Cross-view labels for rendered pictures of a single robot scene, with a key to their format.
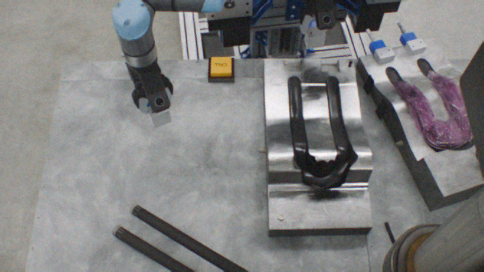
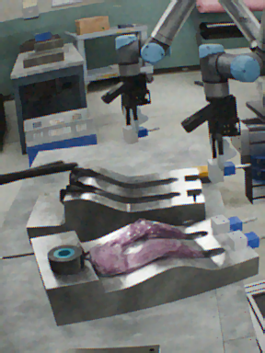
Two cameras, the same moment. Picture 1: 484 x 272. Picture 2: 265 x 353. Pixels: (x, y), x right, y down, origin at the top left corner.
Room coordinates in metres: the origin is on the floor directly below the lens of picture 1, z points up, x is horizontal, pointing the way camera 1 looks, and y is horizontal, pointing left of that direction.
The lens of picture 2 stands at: (0.83, -1.70, 1.51)
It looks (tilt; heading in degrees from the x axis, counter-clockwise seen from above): 21 degrees down; 94
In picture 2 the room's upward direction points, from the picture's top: 7 degrees counter-clockwise
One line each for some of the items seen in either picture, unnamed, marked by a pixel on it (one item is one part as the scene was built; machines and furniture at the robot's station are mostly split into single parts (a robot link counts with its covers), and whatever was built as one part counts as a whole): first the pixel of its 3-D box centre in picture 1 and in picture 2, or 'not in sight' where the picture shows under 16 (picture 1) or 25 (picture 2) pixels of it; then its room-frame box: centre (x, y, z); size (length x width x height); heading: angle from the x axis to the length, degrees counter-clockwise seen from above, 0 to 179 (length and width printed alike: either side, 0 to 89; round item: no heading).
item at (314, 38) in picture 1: (310, 25); (230, 167); (0.99, -0.20, 0.93); 0.13 x 0.05 x 0.05; 9
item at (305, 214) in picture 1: (314, 138); (114, 199); (0.65, -0.19, 0.87); 0.50 x 0.26 x 0.14; 1
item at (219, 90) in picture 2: not in sight; (216, 88); (0.97, -0.20, 1.17); 0.08 x 0.08 x 0.05
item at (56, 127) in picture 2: not in sight; (58, 127); (-0.10, 2.84, 0.28); 0.61 x 0.41 x 0.15; 12
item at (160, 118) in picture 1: (153, 101); (142, 131); (0.73, 0.24, 0.93); 0.13 x 0.05 x 0.05; 27
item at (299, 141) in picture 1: (320, 124); (117, 184); (0.67, -0.20, 0.92); 0.35 x 0.16 x 0.09; 1
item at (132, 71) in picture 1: (144, 69); (133, 90); (0.72, 0.24, 1.09); 0.09 x 0.08 x 0.12; 27
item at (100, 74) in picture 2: not in sight; (108, 55); (0.13, 5.66, 0.47); 1.10 x 0.52 x 0.94; 19
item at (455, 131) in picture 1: (437, 104); (143, 244); (0.74, -0.54, 0.90); 0.26 x 0.18 x 0.08; 18
